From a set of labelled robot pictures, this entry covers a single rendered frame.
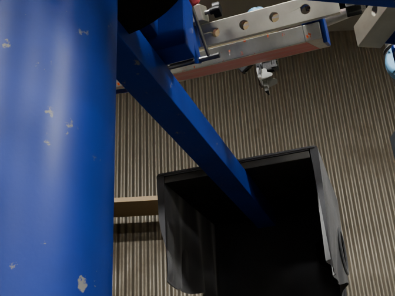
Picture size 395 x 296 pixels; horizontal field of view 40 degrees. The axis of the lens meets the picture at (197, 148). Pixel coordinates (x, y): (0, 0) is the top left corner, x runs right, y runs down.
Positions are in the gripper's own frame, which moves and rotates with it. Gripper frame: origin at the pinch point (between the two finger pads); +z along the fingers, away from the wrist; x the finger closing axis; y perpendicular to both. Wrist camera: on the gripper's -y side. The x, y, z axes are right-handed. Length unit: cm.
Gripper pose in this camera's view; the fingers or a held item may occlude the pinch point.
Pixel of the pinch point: (264, 92)
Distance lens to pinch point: 221.0
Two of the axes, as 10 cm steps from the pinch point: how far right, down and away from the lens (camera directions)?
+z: 1.4, 9.8, -1.5
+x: 3.1, 1.0, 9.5
